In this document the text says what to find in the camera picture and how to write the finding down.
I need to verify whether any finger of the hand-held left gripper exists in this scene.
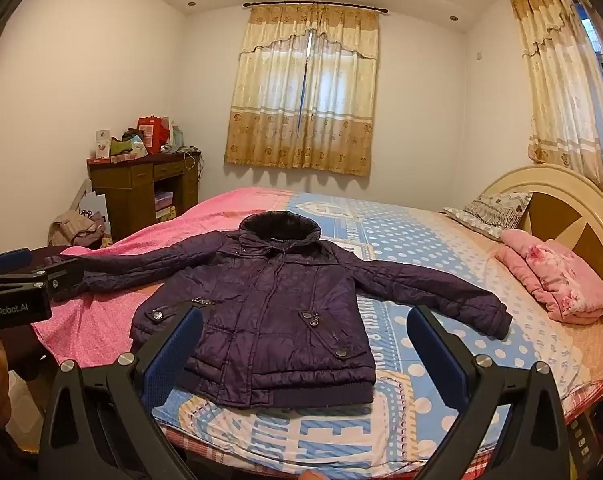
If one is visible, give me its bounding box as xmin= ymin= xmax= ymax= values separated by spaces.
xmin=42 ymin=256 xmax=86 ymax=304
xmin=0 ymin=248 xmax=33 ymax=277

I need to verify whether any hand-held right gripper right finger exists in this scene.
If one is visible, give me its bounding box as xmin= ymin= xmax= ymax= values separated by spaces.
xmin=406 ymin=305 xmax=569 ymax=480

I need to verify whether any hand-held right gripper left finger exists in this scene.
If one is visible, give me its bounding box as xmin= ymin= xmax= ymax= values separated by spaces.
xmin=39 ymin=305 xmax=205 ymax=480

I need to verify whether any purple quilted jacket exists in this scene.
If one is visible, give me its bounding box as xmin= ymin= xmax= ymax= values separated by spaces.
xmin=74 ymin=211 xmax=513 ymax=409

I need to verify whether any pink bed cover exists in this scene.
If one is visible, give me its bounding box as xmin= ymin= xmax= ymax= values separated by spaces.
xmin=32 ymin=187 xmax=297 ymax=368

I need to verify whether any white paper bag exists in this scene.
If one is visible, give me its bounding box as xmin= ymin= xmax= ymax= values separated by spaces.
xmin=76 ymin=191 xmax=110 ymax=232

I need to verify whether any blue printed bed sheet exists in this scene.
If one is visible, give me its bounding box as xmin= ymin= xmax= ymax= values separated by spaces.
xmin=152 ymin=187 xmax=603 ymax=461

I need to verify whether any white picture box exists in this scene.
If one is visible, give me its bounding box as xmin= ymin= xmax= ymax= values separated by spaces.
xmin=94 ymin=129 xmax=113 ymax=160

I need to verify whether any pink folded quilt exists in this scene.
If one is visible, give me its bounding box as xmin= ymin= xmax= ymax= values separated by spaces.
xmin=495 ymin=229 xmax=603 ymax=324

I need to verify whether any green cloth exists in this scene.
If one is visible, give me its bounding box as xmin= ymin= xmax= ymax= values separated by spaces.
xmin=109 ymin=130 xmax=147 ymax=158

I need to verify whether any patterned pillow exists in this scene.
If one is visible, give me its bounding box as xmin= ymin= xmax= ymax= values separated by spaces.
xmin=441 ymin=191 xmax=533 ymax=242

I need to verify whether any red gift bag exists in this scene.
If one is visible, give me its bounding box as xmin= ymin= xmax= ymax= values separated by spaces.
xmin=136 ymin=116 xmax=170 ymax=156

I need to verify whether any cream wooden headboard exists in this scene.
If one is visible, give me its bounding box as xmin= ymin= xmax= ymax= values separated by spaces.
xmin=479 ymin=164 xmax=603 ymax=321

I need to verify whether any wide yellow window curtain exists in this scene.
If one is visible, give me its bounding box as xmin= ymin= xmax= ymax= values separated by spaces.
xmin=224 ymin=2 xmax=381 ymax=177

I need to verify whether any narrow yellow window curtain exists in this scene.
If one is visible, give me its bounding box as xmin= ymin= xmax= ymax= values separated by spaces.
xmin=510 ymin=0 xmax=603 ymax=201

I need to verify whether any long dark curtain rod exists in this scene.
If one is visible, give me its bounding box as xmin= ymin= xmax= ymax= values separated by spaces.
xmin=242 ymin=1 xmax=388 ymax=13

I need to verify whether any white cable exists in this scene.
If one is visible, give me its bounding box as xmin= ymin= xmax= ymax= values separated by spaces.
xmin=174 ymin=145 xmax=205 ymax=181

